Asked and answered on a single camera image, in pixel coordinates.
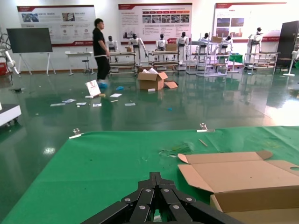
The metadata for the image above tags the wall poster with photos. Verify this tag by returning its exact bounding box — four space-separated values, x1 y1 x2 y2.
16 5 96 47

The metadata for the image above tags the long grey workbench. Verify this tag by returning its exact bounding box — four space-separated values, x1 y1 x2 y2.
244 51 281 70

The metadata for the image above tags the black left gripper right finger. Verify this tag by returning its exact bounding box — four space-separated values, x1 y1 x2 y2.
155 172 239 224

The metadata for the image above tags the black stool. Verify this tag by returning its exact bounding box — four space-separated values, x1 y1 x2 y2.
81 59 97 75

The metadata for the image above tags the white red standing booklet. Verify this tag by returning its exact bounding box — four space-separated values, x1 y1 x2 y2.
85 79 101 98

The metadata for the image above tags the white wheeled cabinet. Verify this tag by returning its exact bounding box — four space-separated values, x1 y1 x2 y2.
0 101 22 128

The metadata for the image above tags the black screen on stand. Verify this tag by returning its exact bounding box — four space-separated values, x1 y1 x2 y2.
6 27 57 77

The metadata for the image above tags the white metal shelf rack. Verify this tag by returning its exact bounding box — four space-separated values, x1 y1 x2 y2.
186 35 228 77

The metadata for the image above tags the white humanoid robot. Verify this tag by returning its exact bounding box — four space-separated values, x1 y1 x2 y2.
107 35 119 54
128 33 149 66
176 32 189 70
156 33 168 51
247 27 264 62
198 32 211 47
221 35 234 50

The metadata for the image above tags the white standing fan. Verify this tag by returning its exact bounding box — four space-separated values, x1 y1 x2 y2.
283 50 299 77

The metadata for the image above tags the silver binder clip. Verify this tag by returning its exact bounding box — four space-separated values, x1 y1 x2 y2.
197 123 215 133
69 128 85 140

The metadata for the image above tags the wall poster with flow chart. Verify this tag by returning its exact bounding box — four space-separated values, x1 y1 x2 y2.
118 2 193 45

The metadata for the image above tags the wall poster with dark pictures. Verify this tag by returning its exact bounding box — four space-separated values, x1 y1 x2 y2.
214 2 288 42

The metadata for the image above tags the wheeled workbench rack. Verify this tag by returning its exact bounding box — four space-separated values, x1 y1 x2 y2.
107 51 138 77
148 50 180 72

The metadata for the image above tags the black cabinet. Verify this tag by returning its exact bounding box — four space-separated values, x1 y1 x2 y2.
275 20 299 73

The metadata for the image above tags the large open cardboard box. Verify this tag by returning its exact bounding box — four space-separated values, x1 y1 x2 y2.
137 67 169 91

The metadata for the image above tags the white desk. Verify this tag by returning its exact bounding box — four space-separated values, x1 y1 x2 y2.
65 51 94 77

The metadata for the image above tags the open flat cardboard box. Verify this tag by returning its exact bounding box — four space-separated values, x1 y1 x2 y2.
177 150 299 224

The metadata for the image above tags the person in black clothes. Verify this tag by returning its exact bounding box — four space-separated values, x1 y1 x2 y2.
93 18 111 88

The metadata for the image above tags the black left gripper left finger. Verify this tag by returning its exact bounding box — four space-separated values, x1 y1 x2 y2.
81 172 156 224

